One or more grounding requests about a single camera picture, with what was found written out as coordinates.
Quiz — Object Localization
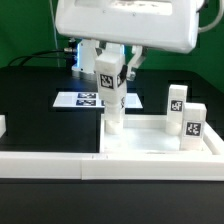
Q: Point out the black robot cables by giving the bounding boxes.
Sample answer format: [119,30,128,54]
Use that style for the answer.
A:
[7,36,78,68]

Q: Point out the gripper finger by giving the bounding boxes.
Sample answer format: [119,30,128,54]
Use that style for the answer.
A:
[96,41,107,56]
[126,46,148,81]

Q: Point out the white L-shaped obstacle fence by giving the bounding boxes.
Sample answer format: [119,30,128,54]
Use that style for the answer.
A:
[0,152,224,181]

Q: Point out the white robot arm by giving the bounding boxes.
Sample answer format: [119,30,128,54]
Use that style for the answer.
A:
[56,0,204,75]

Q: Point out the white square table top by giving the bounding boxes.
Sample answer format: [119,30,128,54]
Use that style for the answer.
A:
[99,114,224,156]

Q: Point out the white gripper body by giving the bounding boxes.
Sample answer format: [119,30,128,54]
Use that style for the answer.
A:
[56,0,203,53]

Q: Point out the white sheet with tags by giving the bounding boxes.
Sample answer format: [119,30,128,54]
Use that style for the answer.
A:
[53,92,143,109]

